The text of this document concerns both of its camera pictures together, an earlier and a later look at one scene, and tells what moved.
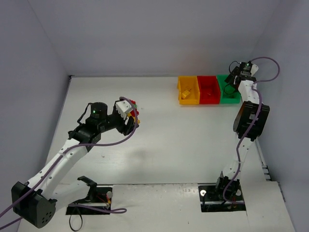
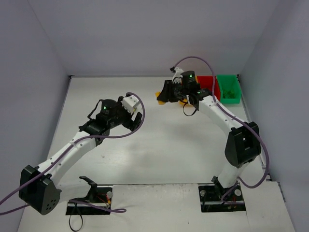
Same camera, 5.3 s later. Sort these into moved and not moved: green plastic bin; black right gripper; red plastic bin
Moved: black right gripper
Not moved: green plastic bin; red plastic bin
